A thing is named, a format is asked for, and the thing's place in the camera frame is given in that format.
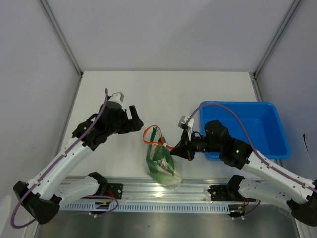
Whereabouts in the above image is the aluminium mounting rail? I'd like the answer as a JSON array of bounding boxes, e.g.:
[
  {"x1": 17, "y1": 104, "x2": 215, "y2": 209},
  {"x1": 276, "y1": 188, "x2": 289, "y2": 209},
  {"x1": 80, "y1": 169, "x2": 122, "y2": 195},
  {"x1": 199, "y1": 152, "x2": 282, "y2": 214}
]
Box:
[{"x1": 59, "y1": 176, "x2": 304, "y2": 205}]

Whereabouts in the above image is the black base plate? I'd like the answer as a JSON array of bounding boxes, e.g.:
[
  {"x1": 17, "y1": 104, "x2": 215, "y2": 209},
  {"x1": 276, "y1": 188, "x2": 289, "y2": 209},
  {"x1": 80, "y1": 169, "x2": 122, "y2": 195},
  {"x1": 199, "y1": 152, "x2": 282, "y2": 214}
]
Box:
[
  {"x1": 207, "y1": 185, "x2": 256, "y2": 202},
  {"x1": 105, "y1": 183, "x2": 123, "y2": 200}
]

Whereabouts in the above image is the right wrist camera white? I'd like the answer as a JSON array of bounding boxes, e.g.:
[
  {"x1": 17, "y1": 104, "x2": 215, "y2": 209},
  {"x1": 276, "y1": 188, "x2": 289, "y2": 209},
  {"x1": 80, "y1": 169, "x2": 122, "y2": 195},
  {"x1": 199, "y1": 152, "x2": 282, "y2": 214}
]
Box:
[{"x1": 178, "y1": 116, "x2": 195, "y2": 140}]

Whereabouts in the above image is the clear zip bag orange zipper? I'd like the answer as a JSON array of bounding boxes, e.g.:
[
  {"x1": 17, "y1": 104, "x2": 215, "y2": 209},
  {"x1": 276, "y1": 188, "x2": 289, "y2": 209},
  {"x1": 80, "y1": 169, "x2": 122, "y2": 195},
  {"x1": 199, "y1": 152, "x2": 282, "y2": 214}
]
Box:
[{"x1": 142, "y1": 125, "x2": 183, "y2": 190}]

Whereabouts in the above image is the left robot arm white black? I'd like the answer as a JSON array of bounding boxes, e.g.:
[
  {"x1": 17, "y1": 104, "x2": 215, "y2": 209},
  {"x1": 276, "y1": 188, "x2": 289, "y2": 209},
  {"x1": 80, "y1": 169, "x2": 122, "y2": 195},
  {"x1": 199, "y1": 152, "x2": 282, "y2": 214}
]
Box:
[{"x1": 13, "y1": 102, "x2": 144, "y2": 225}]

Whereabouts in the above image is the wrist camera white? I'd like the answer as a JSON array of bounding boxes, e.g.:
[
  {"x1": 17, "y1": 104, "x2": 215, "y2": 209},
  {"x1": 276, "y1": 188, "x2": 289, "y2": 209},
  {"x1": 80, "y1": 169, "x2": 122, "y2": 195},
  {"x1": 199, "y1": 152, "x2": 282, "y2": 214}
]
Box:
[
  {"x1": 108, "y1": 92, "x2": 124, "y2": 104},
  {"x1": 178, "y1": 116, "x2": 195, "y2": 140}
]

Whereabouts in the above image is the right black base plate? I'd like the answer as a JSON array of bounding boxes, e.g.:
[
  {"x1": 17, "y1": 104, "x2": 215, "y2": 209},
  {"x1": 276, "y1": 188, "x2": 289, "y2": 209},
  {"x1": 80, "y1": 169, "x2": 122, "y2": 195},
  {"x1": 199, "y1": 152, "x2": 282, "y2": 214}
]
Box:
[{"x1": 207, "y1": 185, "x2": 256, "y2": 202}]

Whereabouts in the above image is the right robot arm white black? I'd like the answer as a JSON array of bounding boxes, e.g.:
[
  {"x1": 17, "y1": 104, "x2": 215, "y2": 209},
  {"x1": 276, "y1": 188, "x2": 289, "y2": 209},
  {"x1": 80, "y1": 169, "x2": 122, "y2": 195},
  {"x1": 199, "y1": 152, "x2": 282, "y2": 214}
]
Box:
[{"x1": 170, "y1": 116, "x2": 317, "y2": 227}]

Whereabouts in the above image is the white slotted cable duct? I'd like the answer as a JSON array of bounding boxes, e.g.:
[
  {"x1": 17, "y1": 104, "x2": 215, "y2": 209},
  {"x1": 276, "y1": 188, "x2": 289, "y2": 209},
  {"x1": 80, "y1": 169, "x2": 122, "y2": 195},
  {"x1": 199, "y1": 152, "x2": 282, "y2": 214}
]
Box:
[{"x1": 61, "y1": 201, "x2": 230, "y2": 214}]

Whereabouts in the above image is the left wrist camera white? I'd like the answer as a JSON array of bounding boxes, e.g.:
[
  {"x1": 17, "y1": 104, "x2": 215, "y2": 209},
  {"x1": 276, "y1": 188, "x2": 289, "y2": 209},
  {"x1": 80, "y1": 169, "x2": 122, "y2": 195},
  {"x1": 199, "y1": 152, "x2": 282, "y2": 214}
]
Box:
[{"x1": 108, "y1": 92, "x2": 124, "y2": 104}]

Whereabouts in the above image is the blue plastic bin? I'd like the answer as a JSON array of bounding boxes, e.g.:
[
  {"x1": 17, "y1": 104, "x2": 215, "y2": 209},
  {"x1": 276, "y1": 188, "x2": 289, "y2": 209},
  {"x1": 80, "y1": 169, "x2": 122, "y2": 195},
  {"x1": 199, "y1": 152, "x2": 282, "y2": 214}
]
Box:
[{"x1": 199, "y1": 101, "x2": 291, "y2": 160}]

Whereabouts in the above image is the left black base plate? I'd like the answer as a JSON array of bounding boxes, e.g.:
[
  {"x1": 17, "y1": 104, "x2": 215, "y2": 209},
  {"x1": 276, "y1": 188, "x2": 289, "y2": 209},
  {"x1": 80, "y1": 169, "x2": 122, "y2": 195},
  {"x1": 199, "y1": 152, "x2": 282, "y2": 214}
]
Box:
[{"x1": 105, "y1": 183, "x2": 123, "y2": 200}]

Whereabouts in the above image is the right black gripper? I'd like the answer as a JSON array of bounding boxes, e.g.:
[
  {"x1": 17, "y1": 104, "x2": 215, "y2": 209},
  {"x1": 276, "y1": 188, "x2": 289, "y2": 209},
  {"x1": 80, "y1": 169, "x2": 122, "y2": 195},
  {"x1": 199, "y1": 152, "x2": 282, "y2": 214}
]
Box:
[{"x1": 170, "y1": 129, "x2": 221, "y2": 161}]

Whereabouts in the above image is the green lettuce head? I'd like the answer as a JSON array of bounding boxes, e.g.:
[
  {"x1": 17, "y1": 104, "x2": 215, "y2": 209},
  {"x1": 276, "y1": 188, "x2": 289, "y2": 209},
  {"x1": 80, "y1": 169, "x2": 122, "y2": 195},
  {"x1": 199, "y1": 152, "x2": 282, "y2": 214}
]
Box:
[{"x1": 147, "y1": 160, "x2": 182, "y2": 189}]

